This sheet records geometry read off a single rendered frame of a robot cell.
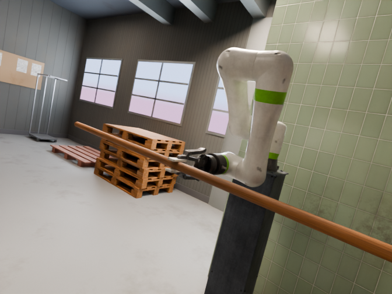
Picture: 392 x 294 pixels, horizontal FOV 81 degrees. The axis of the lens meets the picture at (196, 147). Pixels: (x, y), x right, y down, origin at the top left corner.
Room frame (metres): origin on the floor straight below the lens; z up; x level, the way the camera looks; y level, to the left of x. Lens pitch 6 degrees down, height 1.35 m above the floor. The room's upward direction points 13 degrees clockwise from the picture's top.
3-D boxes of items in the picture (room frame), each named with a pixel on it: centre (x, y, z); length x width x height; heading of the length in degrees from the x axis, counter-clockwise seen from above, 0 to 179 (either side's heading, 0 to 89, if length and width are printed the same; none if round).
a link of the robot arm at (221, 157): (0.96, -0.09, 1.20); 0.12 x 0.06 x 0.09; 52
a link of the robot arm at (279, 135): (1.19, -0.35, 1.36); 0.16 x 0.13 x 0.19; 66
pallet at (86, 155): (5.06, 2.36, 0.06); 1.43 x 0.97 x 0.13; 55
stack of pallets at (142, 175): (4.14, 0.96, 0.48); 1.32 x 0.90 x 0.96; 55
